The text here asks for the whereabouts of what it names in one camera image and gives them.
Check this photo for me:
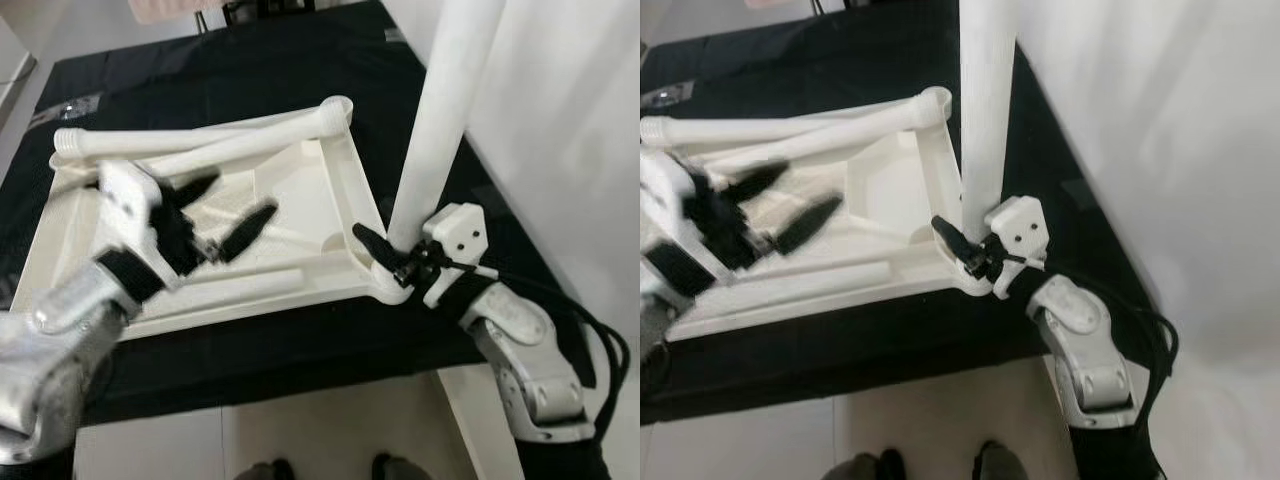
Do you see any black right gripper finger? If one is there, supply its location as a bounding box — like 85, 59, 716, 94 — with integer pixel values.
932, 217, 986, 273
352, 222, 413, 279

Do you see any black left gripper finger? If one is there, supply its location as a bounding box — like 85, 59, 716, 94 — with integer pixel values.
220, 200, 279, 263
165, 172, 221, 209
728, 160, 791, 201
780, 195, 846, 256

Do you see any white plastic table top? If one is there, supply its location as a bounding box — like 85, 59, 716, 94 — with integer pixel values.
640, 86, 1004, 343
8, 96, 414, 341

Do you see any clear plastic bag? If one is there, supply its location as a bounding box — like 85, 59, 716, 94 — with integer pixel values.
50, 92, 104, 129
640, 83, 696, 111

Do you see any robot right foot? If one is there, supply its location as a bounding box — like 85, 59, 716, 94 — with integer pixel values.
975, 440, 1031, 480
370, 452, 433, 480

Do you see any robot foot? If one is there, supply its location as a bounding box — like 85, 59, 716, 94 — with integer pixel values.
975, 440, 1031, 480
232, 457, 297, 480
370, 452, 433, 480
850, 450, 909, 480

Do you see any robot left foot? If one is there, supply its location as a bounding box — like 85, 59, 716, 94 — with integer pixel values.
850, 450, 909, 480
232, 457, 297, 480

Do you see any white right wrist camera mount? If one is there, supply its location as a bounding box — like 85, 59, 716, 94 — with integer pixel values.
422, 203, 491, 309
985, 196, 1049, 299

